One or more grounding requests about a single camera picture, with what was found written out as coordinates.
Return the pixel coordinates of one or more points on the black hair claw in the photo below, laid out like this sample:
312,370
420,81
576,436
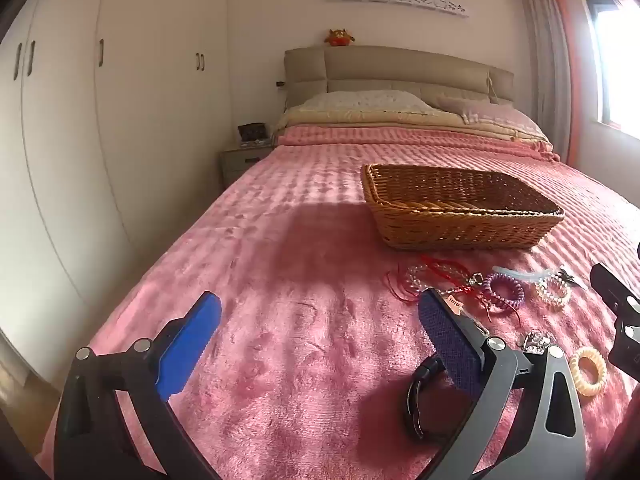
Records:
412,400

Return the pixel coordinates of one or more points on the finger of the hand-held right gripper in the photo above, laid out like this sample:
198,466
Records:
612,285

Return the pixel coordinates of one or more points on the woven wicker basket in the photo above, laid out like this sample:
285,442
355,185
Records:
450,227

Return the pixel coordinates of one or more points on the light blue hair clip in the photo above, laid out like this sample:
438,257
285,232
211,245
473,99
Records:
520,272

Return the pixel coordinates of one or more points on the pink plush blanket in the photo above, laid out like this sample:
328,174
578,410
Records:
300,285

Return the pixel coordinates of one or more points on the window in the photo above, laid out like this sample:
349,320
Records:
617,60

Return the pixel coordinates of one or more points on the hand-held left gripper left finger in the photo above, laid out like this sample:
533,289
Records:
200,327

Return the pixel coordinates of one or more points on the small silver hair clip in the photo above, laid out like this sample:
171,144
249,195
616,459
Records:
567,275

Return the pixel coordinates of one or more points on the dark picture frame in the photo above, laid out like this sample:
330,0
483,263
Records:
251,132

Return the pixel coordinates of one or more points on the beige quilt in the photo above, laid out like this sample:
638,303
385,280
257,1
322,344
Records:
380,120

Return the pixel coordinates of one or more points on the silver rhinestone hair clip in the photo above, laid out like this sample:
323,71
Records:
537,342

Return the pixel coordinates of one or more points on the beige nightstand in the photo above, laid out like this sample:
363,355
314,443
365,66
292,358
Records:
242,165

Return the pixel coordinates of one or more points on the white patterned pillow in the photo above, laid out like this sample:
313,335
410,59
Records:
365,101

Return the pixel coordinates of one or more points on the red plush toy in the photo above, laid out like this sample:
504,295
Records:
340,38

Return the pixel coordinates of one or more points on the white wardrobe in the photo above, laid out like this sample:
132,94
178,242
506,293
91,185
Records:
125,110

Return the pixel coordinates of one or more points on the pink pillow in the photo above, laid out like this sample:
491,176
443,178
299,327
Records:
480,110

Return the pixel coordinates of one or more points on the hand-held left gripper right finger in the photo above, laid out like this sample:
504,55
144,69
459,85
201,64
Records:
445,337

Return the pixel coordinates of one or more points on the grey and orange curtain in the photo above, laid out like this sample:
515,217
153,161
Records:
545,60

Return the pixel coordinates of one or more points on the beige padded headboard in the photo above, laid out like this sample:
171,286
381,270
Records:
400,67

